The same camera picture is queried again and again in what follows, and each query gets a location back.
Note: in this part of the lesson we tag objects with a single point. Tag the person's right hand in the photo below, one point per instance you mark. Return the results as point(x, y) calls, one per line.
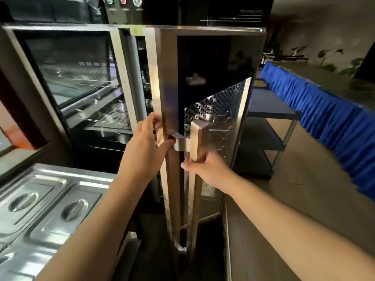
point(212, 172)

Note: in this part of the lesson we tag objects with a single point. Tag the person's left hand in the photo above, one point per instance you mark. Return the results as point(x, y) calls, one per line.
point(140, 152)

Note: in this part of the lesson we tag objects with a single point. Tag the person's right thumb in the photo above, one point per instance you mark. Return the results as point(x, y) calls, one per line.
point(190, 167)

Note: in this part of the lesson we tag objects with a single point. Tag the person's left thumb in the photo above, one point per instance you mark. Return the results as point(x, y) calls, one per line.
point(167, 143)

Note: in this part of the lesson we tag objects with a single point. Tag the steel framed glass cabinet door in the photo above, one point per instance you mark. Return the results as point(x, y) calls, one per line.
point(167, 84)

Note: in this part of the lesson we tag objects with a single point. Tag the person's left forearm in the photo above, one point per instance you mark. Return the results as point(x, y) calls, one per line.
point(99, 225)

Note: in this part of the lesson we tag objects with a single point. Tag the person's right forearm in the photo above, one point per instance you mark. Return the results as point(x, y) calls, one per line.
point(293, 228)

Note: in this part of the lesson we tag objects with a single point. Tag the steel food pan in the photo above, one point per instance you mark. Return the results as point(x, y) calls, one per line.
point(112, 119)

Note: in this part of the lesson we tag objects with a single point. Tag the blue utility cart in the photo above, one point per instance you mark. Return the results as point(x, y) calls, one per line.
point(263, 125)

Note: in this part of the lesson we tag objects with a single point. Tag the steel pan lid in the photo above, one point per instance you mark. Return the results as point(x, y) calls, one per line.
point(73, 210)
point(20, 266)
point(26, 198)

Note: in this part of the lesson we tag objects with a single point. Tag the steel warming cabinet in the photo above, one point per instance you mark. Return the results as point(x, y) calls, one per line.
point(88, 55)

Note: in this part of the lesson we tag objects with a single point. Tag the black control panel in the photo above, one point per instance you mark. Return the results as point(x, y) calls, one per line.
point(175, 10)

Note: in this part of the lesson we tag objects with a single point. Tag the white ringed round button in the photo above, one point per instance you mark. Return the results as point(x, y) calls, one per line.
point(137, 0)

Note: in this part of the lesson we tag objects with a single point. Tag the blue pleated table skirt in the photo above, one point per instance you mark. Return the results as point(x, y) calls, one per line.
point(331, 122)

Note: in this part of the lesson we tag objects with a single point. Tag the steel steam table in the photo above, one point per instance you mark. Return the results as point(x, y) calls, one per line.
point(38, 231)

